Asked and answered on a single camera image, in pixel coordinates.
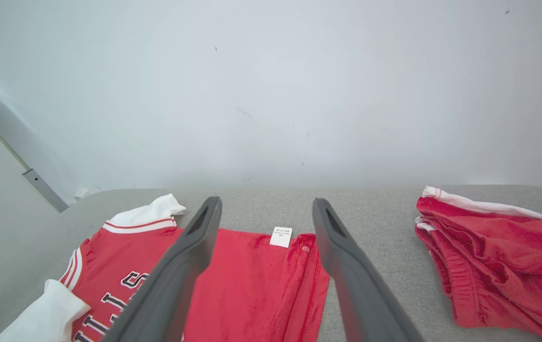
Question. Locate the small white wall block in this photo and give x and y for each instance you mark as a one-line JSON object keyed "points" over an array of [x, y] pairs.
{"points": [[81, 193]]}

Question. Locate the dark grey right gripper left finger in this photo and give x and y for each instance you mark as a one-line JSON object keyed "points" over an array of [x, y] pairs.
{"points": [[175, 285]]}

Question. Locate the grey metal bar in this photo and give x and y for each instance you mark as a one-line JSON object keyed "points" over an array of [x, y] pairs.
{"points": [[45, 190]]}

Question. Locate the red jersey with white sleeves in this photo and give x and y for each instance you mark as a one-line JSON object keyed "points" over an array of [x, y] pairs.
{"points": [[251, 285]]}

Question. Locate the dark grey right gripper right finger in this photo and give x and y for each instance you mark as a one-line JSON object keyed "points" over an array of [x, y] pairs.
{"points": [[366, 299]]}

